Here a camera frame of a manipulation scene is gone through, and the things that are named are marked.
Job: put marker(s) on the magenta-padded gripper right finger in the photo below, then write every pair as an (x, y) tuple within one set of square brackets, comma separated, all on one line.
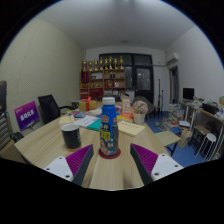
[(160, 166)]

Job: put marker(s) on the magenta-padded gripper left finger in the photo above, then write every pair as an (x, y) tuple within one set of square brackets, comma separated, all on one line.
[(63, 166)]

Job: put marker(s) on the blue drink bottle white cap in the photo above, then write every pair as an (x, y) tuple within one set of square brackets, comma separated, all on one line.
[(109, 130)]

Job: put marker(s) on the black mug white inside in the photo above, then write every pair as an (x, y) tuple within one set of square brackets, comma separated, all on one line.
[(71, 138)]

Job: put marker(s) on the light wooden bench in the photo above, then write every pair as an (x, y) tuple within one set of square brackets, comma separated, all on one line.
[(167, 137)]

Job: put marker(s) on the flat round red coaster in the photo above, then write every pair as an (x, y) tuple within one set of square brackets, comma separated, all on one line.
[(101, 155)]

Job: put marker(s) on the pale yellow notebook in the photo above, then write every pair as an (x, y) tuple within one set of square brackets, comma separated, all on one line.
[(131, 128)]

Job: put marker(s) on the white printed booklet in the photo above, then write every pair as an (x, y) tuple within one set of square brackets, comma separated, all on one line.
[(86, 120)]

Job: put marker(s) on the teal book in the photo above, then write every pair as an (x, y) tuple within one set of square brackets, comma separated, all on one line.
[(95, 125)]

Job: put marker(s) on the white round stool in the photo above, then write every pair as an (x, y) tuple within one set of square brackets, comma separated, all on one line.
[(210, 136)]

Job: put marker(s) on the pink flowers in white pot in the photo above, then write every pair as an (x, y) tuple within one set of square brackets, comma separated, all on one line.
[(140, 111)]

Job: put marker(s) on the black office chair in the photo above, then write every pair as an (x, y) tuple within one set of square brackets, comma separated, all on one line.
[(48, 108)]

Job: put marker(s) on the grey green armchair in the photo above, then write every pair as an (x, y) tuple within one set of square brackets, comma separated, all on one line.
[(149, 105)]

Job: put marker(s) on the yellow gift box red ribbon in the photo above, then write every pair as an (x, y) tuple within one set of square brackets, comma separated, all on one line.
[(87, 105)]

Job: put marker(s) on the small standing card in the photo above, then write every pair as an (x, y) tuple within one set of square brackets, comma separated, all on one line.
[(126, 105)]

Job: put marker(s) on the black microphone stand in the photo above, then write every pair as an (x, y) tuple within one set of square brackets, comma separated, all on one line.
[(159, 96)]

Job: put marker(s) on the cluttered wooden side desk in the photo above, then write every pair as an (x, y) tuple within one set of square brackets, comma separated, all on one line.
[(206, 111)]

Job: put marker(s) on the black computer monitor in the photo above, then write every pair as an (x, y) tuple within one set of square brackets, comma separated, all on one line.
[(188, 93)]

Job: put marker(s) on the black-framed glass door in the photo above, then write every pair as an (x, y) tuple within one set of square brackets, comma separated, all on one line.
[(143, 80)]

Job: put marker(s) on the wooden shelf unit with trophies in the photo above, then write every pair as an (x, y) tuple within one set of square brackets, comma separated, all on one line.
[(100, 80)]

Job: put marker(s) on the white wall air conditioner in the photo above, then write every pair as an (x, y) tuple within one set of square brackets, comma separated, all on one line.
[(172, 58)]

